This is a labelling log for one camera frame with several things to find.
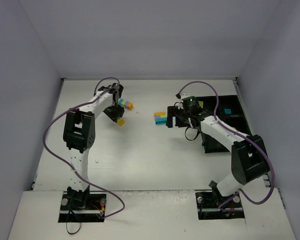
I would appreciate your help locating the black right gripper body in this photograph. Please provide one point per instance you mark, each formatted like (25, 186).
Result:
(170, 116)

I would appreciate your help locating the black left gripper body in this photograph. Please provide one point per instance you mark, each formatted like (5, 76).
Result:
(115, 111)

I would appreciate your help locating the yellow rounded lego brick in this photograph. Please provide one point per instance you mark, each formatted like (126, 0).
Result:
(120, 122)

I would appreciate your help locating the yellow small lego brick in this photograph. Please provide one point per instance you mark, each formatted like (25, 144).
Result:
(130, 106)

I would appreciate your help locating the teal small lego brick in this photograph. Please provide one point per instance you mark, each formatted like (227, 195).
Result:
(227, 111)

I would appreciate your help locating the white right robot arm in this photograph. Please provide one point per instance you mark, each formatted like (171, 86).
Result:
(249, 159)

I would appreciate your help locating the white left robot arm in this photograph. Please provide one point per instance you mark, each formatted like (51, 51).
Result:
(80, 134)

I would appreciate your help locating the multicolor lego cluster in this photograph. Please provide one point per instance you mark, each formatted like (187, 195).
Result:
(160, 118)

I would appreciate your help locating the teal purple lego stack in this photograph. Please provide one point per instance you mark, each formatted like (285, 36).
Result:
(123, 103)

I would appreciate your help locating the black four-compartment sorting bin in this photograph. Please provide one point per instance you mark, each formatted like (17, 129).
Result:
(237, 119)

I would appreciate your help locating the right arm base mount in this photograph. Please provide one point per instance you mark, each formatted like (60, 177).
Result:
(212, 206)

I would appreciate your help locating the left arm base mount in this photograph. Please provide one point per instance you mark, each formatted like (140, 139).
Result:
(74, 211)

